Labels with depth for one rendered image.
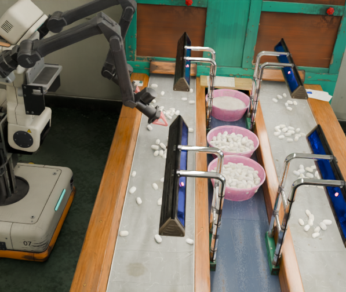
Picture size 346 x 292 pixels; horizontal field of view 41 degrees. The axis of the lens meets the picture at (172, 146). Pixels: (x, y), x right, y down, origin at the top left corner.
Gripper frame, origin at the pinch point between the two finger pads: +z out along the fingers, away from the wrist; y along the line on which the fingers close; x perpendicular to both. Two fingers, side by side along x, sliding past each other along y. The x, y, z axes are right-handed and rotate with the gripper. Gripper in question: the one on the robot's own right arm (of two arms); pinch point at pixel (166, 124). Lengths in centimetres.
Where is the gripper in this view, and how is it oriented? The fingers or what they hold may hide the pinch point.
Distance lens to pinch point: 237.9
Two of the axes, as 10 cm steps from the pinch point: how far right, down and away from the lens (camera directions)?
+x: -6.7, 6.0, 4.5
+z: 7.4, 5.8, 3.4
